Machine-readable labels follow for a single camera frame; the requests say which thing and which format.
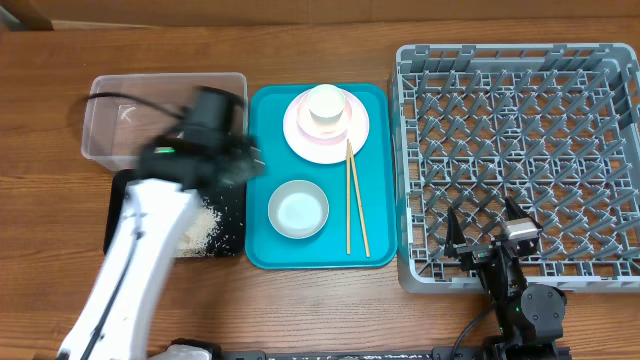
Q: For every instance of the white round plate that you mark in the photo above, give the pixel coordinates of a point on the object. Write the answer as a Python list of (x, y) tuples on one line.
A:
[(327, 152)]

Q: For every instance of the white cup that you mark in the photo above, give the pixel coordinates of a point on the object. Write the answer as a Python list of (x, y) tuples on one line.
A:
[(326, 103)]

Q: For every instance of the right wooden chopstick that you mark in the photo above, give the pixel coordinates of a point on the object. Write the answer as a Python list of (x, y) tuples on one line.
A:
[(354, 182)]

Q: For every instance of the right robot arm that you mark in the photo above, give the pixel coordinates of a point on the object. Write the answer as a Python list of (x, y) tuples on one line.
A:
[(529, 316)]

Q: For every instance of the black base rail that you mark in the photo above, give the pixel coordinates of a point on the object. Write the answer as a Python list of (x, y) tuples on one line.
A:
[(189, 349)]

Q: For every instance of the grey bowl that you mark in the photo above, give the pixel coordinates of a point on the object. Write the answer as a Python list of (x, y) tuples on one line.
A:
[(298, 209)]

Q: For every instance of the teal serving tray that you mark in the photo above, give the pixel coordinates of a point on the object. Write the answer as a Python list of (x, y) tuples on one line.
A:
[(264, 246)]

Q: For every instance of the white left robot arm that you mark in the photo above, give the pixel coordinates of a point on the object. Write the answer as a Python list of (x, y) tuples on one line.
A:
[(159, 207)]

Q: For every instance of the pile of rice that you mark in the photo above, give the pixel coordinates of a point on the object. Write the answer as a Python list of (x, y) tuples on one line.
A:
[(218, 231)]

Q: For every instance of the black rectangular tray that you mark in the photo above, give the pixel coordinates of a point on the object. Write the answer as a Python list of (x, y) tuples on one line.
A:
[(120, 180)]

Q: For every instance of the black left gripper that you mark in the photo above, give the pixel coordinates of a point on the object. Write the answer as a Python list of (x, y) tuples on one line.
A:
[(250, 160)]

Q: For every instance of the grey dishwasher rack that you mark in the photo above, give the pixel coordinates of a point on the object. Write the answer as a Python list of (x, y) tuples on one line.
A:
[(553, 126)]

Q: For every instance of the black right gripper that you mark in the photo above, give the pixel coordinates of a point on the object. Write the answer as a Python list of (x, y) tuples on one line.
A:
[(476, 254)]

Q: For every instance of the clear plastic storage bin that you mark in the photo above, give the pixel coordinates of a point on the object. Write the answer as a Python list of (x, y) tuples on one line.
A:
[(115, 129)]

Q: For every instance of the pink shallow bowl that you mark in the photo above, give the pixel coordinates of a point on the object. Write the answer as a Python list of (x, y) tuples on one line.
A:
[(321, 130)]

